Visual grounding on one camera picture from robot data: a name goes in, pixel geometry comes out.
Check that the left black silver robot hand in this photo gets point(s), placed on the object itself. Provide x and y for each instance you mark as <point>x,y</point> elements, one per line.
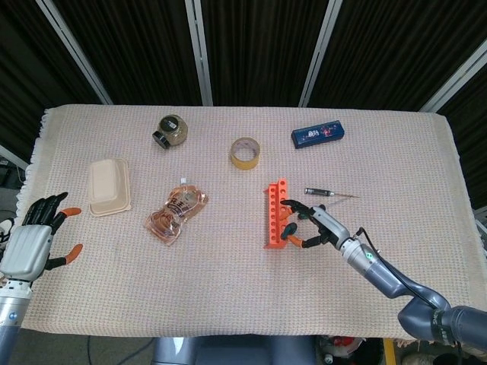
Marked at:
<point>26,251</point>

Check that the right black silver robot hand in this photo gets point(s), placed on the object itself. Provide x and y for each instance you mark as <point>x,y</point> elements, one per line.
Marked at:
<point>331,228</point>

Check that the black metal precision screwdriver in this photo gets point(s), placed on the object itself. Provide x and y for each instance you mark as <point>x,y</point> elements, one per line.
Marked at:
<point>316,191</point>

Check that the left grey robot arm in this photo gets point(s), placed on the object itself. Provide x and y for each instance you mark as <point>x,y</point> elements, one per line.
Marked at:
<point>13,308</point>

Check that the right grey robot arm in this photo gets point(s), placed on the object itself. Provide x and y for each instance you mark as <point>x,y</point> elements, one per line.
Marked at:
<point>380,273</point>

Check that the orange screwdriver rack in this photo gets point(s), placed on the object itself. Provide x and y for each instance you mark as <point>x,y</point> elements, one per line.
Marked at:
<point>274,244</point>

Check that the white black sneaker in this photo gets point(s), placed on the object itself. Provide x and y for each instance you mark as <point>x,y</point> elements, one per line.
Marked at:
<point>4,228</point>

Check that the dark blue rectangular box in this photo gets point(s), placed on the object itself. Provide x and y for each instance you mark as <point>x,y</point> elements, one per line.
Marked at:
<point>317,135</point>

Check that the beige lidded food container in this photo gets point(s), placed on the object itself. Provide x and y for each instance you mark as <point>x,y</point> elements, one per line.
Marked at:
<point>106,182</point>

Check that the yellow tape roll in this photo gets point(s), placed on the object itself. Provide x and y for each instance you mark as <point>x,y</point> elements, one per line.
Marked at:
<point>243,164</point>

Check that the beige woven tablecloth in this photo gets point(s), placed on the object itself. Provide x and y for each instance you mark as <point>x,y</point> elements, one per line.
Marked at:
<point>228,285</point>

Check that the black waste bin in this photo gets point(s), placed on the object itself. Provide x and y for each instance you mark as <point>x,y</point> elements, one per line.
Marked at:
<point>373,353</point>

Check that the yellow strip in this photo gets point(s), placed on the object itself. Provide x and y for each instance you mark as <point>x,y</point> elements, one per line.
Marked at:
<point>390,353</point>

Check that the orange-brown sauce pouch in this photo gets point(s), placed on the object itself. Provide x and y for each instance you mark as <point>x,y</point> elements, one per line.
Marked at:
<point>175,213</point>

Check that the grey robot torso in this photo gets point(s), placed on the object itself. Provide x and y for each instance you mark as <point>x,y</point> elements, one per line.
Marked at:
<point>228,351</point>

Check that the glass jar with black lid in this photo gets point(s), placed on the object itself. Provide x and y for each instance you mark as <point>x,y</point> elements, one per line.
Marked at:
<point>173,131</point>

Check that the white metal partition post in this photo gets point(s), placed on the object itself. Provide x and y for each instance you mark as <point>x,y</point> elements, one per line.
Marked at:
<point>458,85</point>
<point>75,51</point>
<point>320,53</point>
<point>13,157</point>
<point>199,53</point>

